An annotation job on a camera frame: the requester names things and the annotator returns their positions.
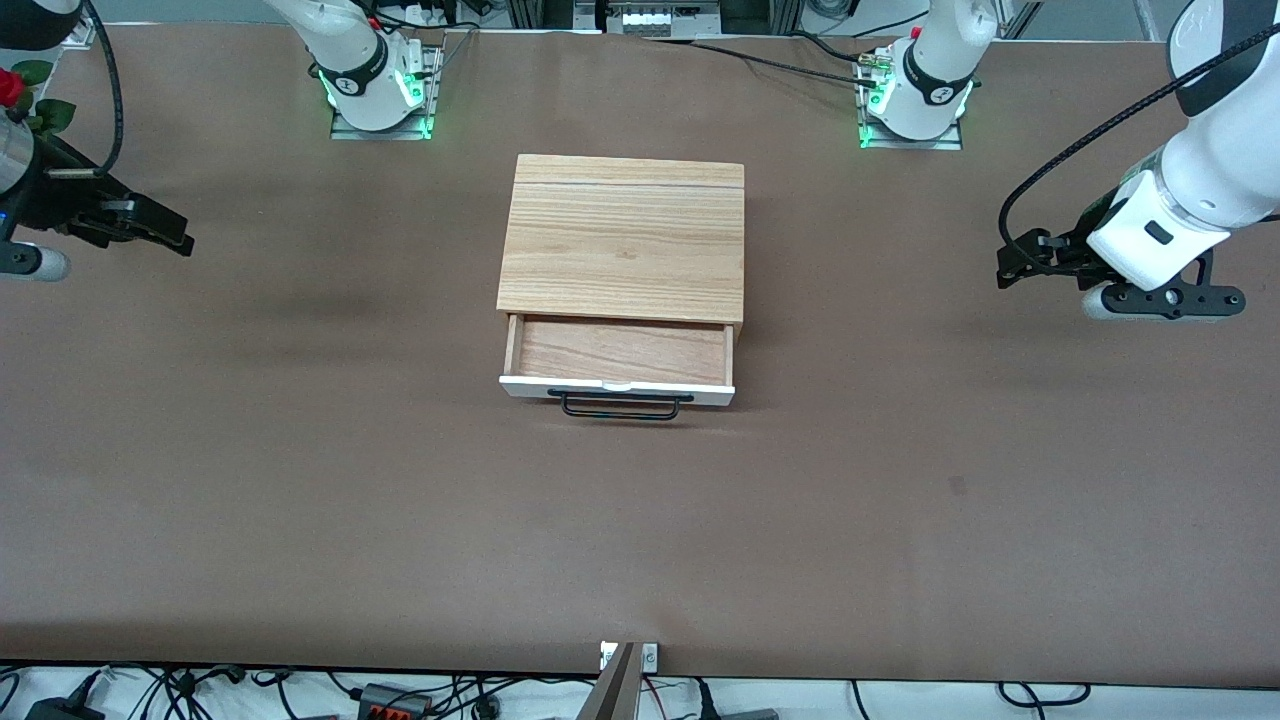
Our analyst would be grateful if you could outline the short black table cable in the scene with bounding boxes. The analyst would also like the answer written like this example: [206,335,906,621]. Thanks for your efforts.
[790,30,863,64]

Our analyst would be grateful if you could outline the looped black floor cable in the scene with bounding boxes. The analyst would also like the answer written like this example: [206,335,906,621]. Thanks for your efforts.
[998,682,1093,707]

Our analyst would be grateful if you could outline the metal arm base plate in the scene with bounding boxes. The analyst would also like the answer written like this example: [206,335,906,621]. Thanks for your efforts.
[858,50,965,152]
[330,40,446,141]

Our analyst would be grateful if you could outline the red rose with green leaves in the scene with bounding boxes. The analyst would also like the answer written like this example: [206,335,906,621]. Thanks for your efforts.
[0,60,77,136]

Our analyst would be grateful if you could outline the white-fronted drawer with black handle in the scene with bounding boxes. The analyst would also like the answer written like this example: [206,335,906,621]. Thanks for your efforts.
[499,313,738,421]

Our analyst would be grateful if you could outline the wooden drawer cabinet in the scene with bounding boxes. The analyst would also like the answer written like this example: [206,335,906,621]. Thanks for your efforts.
[497,153,747,346]

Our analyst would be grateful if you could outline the long black table cable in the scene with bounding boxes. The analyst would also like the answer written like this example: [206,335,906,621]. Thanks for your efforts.
[640,35,881,86]

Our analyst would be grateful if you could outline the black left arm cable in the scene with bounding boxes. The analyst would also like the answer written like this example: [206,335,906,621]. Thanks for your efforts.
[998,22,1280,263]

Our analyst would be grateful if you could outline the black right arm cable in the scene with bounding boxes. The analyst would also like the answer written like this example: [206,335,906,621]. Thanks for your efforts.
[85,0,126,179]

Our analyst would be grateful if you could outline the black power adapter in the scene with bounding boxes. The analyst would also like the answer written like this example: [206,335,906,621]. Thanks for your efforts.
[25,670,106,720]

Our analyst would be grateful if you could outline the aluminium frame with white connector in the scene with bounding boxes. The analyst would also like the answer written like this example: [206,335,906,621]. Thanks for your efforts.
[575,0,723,37]

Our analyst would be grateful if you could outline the black power strip red switches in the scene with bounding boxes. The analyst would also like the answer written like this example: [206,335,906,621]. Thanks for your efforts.
[358,683,433,720]

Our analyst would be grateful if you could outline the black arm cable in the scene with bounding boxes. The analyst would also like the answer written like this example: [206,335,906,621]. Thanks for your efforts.
[998,22,1280,263]
[85,0,126,179]

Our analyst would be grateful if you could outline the grey wedge-shaped post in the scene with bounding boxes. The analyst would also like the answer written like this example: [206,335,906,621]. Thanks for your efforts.
[575,643,641,720]

